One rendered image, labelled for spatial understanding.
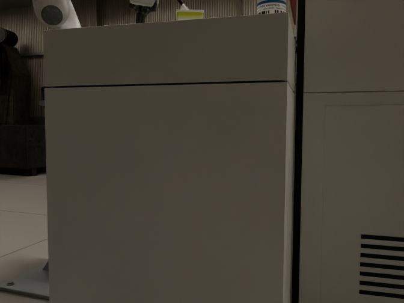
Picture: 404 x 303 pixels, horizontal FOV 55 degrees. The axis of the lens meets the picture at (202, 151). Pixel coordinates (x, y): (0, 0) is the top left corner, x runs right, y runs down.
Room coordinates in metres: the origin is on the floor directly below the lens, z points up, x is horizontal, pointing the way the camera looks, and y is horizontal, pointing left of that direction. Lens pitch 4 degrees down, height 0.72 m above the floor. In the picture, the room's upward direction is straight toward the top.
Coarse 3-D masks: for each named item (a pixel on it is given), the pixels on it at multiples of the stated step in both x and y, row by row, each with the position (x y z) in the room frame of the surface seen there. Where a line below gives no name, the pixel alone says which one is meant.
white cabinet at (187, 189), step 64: (64, 128) 1.00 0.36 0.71; (128, 128) 0.95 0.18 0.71; (192, 128) 0.91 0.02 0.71; (256, 128) 0.87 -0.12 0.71; (64, 192) 1.00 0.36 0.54; (128, 192) 0.95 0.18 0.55; (192, 192) 0.91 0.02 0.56; (256, 192) 0.87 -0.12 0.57; (64, 256) 1.01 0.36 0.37; (128, 256) 0.95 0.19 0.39; (192, 256) 0.91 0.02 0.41; (256, 256) 0.86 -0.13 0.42
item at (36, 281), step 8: (40, 104) 1.62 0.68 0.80; (48, 264) 1.82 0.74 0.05; (32, 272) 1.79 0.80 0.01; (40, 272) 1.79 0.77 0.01; (48, 272) 1.79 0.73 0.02; (16, 280) 1.70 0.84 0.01; (24, 280) 1.70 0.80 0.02; (32, 280) 1.70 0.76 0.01; (40, 280) 1.70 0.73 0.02; (48, 280) 1.70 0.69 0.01; (0, 288) 1.63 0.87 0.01; (8, 288) 1.62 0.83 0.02; (16, 288) 1.62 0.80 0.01; (24, 288) 1.62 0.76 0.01; (32, 288) 1.62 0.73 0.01; (40, 288) 1.62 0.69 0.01; (48, 288) 1.62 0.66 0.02; (40, 296) 1.55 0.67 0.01; (48, 296) 1.54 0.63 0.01
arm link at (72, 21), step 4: (68, 0) 1.53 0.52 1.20; (72, 8) 1.56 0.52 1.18; (72, 12) 1.56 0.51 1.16; (72, 16) 1.56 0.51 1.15; (76, 16) 1.57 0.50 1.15; (68, 20) 1.55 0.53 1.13; (72, 20) 1.55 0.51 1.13; (76, 20) 1.56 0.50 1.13; (64, 24) 1.54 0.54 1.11; (68, 24) 1.54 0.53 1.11; (72, 24) 1.55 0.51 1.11; (76, 24) 1.55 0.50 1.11; (80, 24) 1.57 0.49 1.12; (52, 28) 1.55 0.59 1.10; (56, 28) 1.54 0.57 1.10; (60, 28) 1.54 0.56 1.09; (64, 28) 1.53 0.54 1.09
